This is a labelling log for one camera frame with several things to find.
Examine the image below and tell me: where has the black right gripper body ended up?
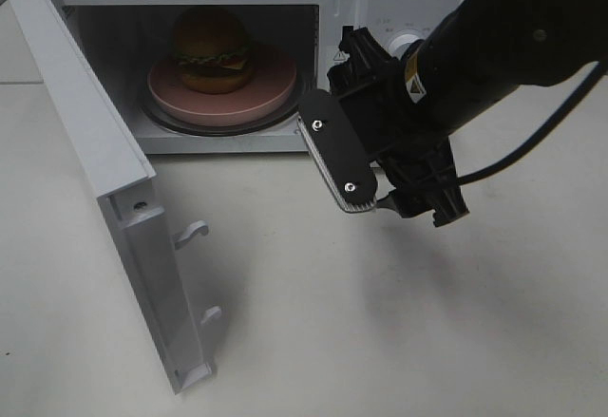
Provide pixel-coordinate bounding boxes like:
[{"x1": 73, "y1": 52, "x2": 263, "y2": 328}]
[{"x1": 328, "y1": 26, "x2": 468, "y2": 227}]

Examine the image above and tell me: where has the pink round plate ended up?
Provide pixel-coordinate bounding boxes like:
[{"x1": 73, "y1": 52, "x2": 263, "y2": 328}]
[{"x1": 147, "y1": 45, "x2": 297, "y2": 127}]

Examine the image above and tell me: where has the burger with lettuce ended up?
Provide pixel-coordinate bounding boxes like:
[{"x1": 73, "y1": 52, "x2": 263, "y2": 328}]
[{"x1": 172, "y1": 6, "x2": 256, "y2": 95}]

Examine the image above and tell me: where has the white microwave door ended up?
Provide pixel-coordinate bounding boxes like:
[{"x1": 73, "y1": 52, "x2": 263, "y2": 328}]
[{"x1": 9, "y1": 0, "x2": 221, "y2": 393}]

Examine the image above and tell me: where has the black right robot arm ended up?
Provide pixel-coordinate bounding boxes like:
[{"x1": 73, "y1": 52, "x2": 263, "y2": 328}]
[{"x1": 328, "y1": 0, "x2": 607, "y2": 226}]

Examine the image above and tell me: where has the upper white power knob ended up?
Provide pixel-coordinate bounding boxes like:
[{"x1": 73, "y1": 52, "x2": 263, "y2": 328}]
[{"x1": 387, "y1": 29, "x2": 426, "y2": 58}]

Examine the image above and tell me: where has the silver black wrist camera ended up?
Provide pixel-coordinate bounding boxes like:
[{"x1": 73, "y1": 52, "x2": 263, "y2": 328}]
[{"x1": 298, "y1": 89, "x2": 396, "y2": 214}]

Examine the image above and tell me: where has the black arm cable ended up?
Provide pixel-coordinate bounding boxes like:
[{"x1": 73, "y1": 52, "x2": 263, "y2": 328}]
[{"x1": 455, "y1": 60, "x2": 607, "y2": 185}]

